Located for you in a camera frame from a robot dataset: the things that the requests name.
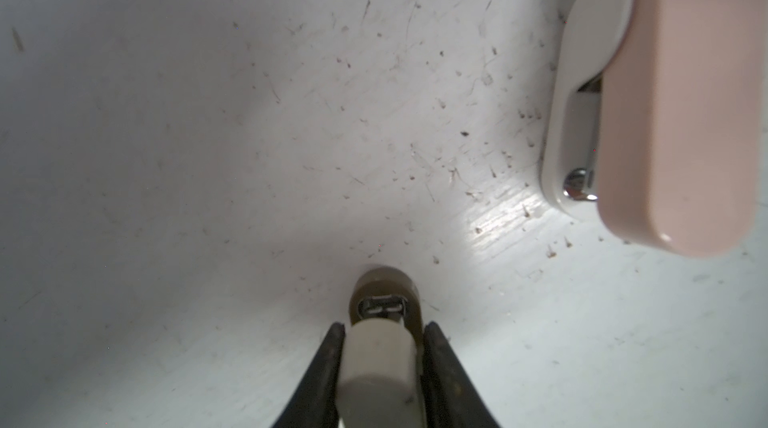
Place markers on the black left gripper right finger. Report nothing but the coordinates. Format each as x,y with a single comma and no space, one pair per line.
451,400

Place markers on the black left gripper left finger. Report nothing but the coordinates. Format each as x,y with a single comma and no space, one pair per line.
312,404

